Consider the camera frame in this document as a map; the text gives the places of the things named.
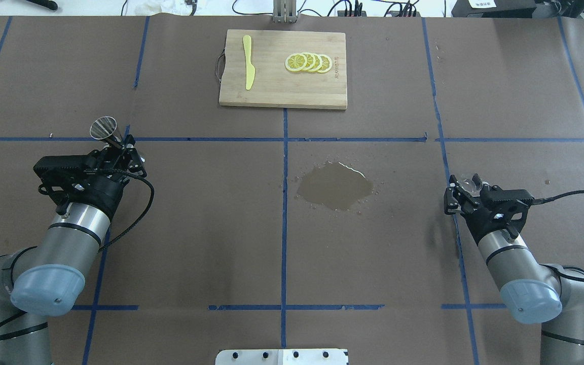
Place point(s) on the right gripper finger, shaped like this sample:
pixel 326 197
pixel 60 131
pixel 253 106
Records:
pixel 480 195
pixel 450 202

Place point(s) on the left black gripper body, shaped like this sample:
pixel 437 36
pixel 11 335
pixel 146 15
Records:
pixel 105 191

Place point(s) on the yellow plastic knife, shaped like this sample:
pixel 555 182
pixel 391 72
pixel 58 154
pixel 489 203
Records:
pixel 250 70

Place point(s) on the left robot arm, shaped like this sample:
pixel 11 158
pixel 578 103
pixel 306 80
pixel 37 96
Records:
pixel 44 281

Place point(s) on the blue tape long line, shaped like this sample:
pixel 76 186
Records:
pixel 285 199

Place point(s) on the spilled liquid puddle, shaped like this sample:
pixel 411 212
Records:
pixel 334 185

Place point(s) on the wooden cutting board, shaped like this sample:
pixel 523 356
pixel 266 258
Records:
pixel 274 86

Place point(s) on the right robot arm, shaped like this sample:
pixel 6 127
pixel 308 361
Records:
pixel 550 295

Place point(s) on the black tripod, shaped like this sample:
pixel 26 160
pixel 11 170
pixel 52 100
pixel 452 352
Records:
pixel 16 5

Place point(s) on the blue tape cross line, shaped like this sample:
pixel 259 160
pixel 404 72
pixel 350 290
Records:
pixel 235 139

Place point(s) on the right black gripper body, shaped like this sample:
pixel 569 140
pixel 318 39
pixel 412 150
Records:
pixel 480 221

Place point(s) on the clear glass shaker cup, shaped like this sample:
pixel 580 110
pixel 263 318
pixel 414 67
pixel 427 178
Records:
pixel 473 184

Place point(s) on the lemon slice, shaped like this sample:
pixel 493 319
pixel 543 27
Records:
pixel 308 62

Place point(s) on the steel jigger measuring cup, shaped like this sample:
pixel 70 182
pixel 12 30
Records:
pixel 106 129

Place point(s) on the aluminium frame post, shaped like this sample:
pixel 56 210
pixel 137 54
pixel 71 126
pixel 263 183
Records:
pixel 285 11

